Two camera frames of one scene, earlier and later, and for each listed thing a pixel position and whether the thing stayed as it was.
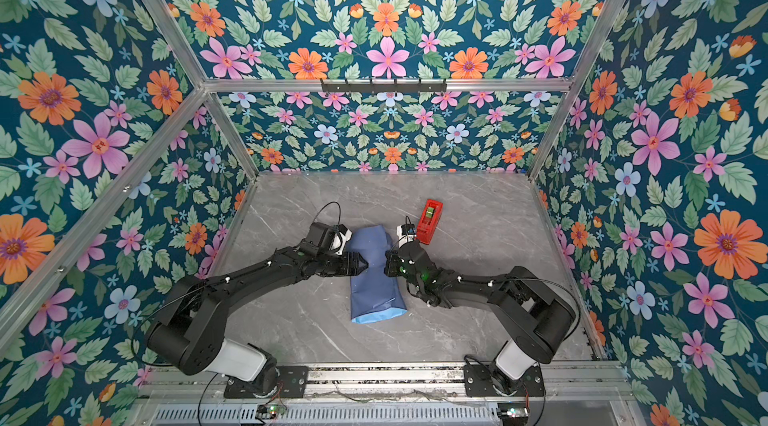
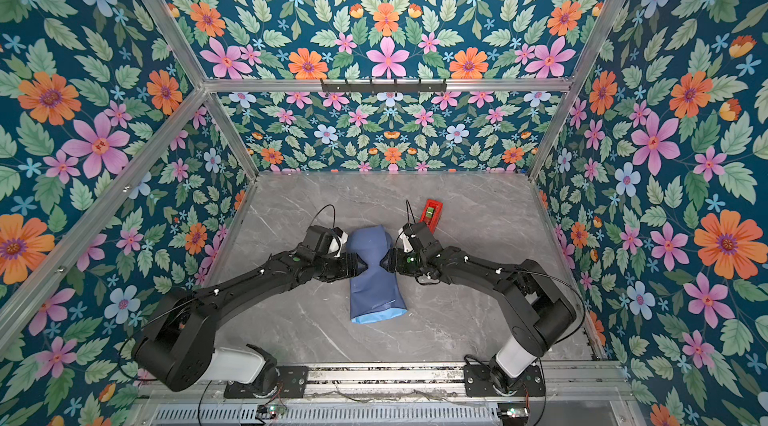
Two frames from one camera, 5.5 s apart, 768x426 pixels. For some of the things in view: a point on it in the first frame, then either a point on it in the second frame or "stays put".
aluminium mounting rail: [389, 382] stays put
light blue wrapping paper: [374, 296] stays put
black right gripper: [393, 261] -> [395, 262]
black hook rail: [384, 87] stays put
